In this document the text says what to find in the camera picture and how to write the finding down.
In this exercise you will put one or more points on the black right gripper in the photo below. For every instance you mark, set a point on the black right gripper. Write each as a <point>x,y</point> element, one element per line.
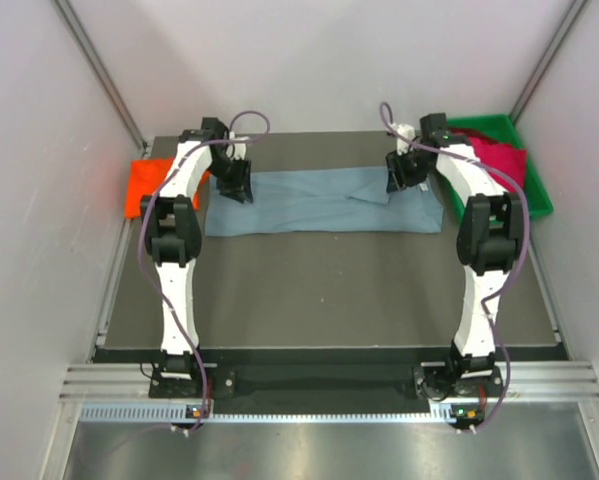
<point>398,177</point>

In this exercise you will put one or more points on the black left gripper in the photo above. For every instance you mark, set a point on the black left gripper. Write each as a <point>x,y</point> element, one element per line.
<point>238,187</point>

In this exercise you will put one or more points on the blue grey t shirt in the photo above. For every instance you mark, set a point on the blue grey t shirt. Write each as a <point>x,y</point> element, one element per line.
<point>329,200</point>

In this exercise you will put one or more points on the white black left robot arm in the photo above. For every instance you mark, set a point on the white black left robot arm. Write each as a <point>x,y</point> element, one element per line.
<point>172,239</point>

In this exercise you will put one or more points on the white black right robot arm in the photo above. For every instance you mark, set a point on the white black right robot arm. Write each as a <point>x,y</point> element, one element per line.
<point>492,238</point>

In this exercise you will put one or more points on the dark red t shirt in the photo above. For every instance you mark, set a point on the dark red t shirt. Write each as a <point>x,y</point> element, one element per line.
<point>469,133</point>

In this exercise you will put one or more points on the orange folded t shirt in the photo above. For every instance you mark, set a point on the orange folded t shirt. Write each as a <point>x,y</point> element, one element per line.
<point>144,178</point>

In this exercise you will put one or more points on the pink t shirt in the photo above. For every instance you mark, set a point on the pink t shirt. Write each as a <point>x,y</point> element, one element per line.
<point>505,158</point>

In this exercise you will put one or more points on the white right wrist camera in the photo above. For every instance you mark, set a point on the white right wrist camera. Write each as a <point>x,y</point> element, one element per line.
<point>404,134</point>

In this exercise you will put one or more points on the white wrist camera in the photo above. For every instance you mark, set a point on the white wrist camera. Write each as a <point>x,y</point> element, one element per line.
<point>237,147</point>
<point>404,134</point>

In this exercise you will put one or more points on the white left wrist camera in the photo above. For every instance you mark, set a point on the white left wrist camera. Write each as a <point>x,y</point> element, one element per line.
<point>237,147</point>

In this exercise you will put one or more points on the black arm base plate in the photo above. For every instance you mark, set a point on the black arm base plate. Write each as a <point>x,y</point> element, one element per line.
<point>406,381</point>

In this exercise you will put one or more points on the grey slotted cable duct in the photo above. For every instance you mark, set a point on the grey slotted cable duct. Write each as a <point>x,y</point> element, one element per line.
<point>184,413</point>

